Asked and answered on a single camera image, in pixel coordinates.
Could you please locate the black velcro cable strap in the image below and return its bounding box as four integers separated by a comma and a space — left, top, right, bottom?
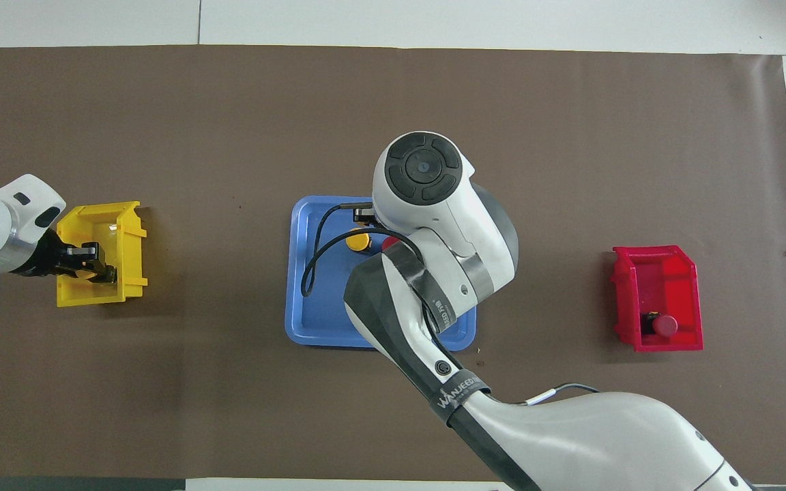
381, 240, 460, 329
433, 370, 491, 429

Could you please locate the yellow plastic storage bin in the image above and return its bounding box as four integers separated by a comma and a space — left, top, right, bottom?
57, 200, 148, 308

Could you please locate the brown paper table mat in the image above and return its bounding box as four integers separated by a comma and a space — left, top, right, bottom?
0, 45, 786, 483

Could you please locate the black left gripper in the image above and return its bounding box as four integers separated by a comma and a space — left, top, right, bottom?
8, 227, 119, 285

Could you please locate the red plastic storage bin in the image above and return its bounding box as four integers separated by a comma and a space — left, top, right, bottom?
611, 245, 704, 353

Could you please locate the blue plastic tray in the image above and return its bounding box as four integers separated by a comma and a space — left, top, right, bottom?
285, 196, 479, 352

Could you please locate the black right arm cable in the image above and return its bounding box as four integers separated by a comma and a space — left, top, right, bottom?
301, 200, 602, 406

